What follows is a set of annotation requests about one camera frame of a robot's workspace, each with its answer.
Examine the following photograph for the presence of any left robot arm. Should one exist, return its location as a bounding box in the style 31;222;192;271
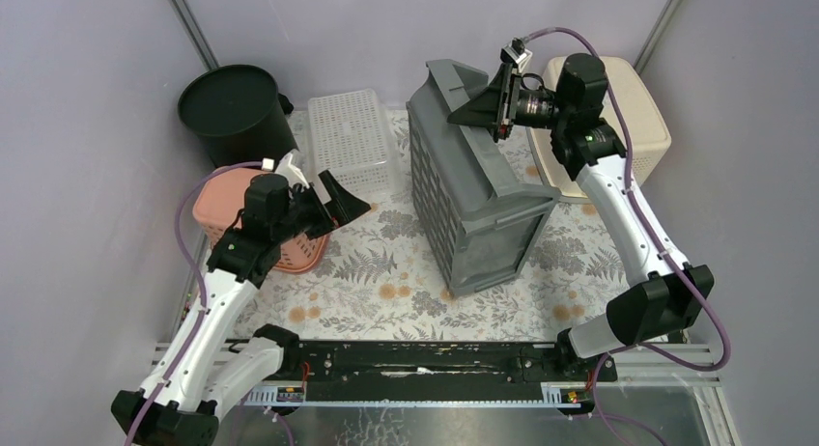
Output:
111;171;371;445

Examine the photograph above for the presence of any large black cylindrical container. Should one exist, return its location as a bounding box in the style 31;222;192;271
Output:
177;64;299;167

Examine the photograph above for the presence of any pink perforated basket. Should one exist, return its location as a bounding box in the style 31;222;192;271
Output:
192;168;330;274

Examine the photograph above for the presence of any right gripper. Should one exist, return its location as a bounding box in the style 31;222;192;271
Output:
446;64;569;144

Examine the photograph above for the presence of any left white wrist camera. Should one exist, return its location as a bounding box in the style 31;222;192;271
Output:
259;150;313;191

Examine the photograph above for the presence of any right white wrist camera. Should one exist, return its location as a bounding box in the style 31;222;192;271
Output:
500;38;533;74

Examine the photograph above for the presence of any cream plastic tub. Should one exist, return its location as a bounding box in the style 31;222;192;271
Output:
525;56;671;204

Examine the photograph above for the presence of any black cloth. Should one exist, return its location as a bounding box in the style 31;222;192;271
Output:
277;93;295;116

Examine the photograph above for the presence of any floral patterned table mat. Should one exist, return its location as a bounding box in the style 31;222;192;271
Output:
182;108;670;344

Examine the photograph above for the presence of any grey plastic crate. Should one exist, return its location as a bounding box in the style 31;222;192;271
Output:
406;59;558;296

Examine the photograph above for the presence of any black mounting base rail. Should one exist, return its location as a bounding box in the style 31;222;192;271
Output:
263;340;618;404

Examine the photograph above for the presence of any white perforated plastic basket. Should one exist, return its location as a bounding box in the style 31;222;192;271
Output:
307;89;399;199

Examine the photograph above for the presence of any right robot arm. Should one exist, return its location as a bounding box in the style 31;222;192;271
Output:
448;53;715;380

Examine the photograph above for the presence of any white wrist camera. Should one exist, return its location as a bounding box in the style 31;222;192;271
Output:
259;150;313;191
500;38;533;74

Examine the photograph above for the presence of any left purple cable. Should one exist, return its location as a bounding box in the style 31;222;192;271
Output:
121;160;276;446

